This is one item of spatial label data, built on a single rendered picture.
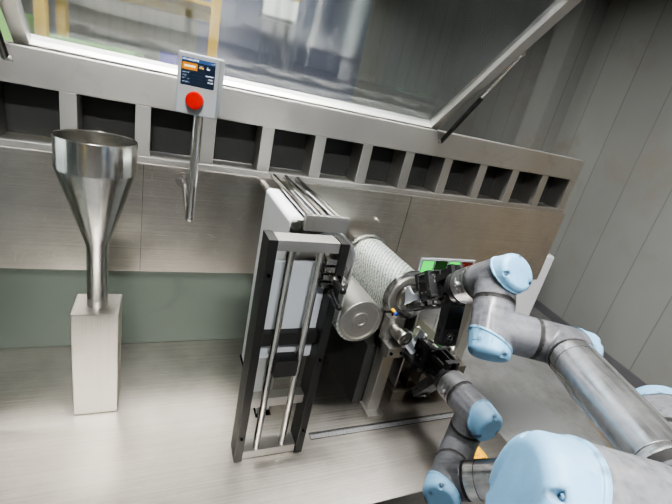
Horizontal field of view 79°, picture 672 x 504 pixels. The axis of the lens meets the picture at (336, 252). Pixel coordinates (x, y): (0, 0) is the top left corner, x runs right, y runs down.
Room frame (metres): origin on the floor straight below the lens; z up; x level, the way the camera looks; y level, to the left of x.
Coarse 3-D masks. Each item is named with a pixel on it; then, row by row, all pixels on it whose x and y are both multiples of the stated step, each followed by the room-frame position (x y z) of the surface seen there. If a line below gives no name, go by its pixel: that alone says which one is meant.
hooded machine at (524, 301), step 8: (552, 256) 3.15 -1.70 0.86; (544, 264) 3.13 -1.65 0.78; (544, 272) 3.14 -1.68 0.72; (536, 280) 3.13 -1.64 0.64; (536, 288) 3.13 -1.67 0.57; (520, 296) 3.11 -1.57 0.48; (528, 296) 3.13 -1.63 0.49; (536, 296) 3.14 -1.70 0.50; (520, 304) 3.12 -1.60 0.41; (528, 304) 3.13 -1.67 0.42; (520, 312) 3.13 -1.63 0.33; (528, 312) 3.14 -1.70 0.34
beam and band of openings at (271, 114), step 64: (0, 64) 0.86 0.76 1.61; (64, 64) 0.91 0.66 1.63; (0, 128) 0.88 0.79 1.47; (64, 128) 0.91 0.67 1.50; (128, 128) 1.03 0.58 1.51; (256, 128) 1.17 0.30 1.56; (320, 128) 1.18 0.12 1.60; (384, 128) 1.26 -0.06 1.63; (448, 192) 1.46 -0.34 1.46; (512, 192) 1.62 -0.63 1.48
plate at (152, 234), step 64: (0, 192) 0.85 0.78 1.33; (256, 192) 1.11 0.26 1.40; (320, 192) 1.19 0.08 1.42; (384, 192) 1.29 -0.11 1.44; (0, 256) 0.84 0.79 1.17; (64, 256) 0.90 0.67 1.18; (128, 256) 0.97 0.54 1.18; (192, 256) 1.04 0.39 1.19; (256, 256) 1.12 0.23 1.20; (448, 256) 1.43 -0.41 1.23
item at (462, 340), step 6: (468, 306) 1.77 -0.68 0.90; (468, 312) 1.76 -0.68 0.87; (462, 318) 1.77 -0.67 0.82; (468, 318) 1.75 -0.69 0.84; (462, 324) 1.76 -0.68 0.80; (468, 324) 1.75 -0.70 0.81; (462, 330) 1.75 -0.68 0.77; (462, 336) 1.75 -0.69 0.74; (456, 342) 1.76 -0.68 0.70; (462, 342) 1.75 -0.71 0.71; (462, 348) 1.76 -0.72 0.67; (462, 354) 1.77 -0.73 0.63
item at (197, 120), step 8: (200, 120) 0.76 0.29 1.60; (192, 128) 0.76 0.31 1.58; (200, 128) 0.76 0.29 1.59; (192, 136) 0.75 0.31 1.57; (200, 136) 0.76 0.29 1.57; (192, 144) 0.75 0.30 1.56; (192, 152) 0.75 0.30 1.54; (192, 160) 0.75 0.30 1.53; (192, 168) 0.75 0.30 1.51; (192, 176) 0.75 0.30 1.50; (192, 184) 0.75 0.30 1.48; (192, 192) 0.75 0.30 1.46; (192, 200) 0.75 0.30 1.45; (192, 208) 0.75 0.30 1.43; (192, 216) 0.76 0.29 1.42
